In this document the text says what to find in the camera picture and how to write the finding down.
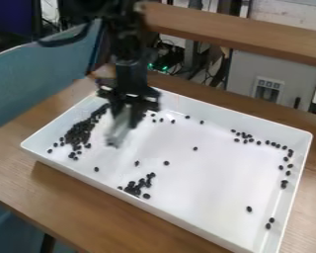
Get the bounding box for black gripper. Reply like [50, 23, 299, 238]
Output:
[96, 59, 163, 130]

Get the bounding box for pile of black bits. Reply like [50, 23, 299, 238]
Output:
[116, 171, 158, 201]
[45, 103, 113, 162]
[229, 127, 297, 191]

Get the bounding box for white tray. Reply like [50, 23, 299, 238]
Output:
[19, 86, 315, 253]

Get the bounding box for wooden beam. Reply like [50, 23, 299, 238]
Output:
[136, 1, 316, 69]

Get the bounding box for grey equipment box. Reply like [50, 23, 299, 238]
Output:
[225, 48, 316, 112]

